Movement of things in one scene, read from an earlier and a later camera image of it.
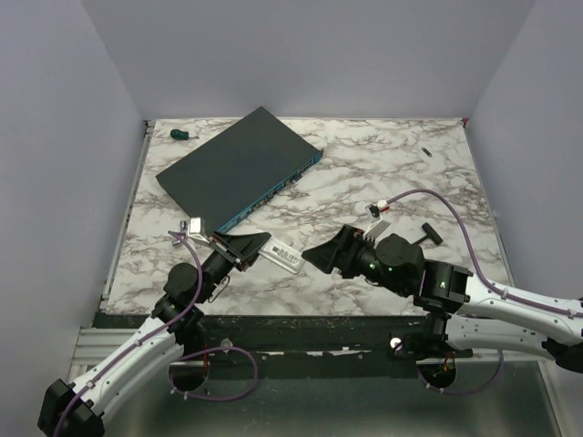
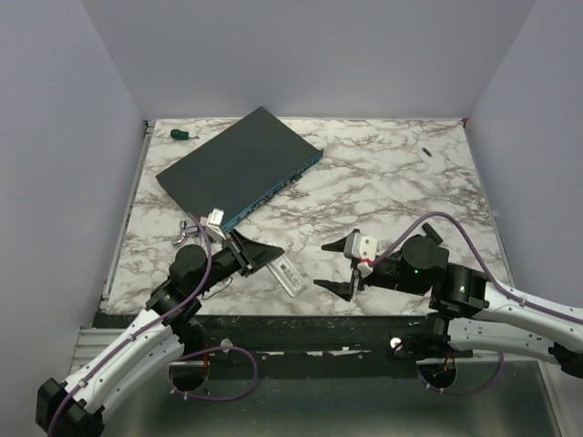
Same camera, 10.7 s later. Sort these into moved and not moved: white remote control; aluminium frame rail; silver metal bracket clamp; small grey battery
Moved: white remote control
Not moved: small grey battery; aluminium frame rail; silver metal bracket clamp
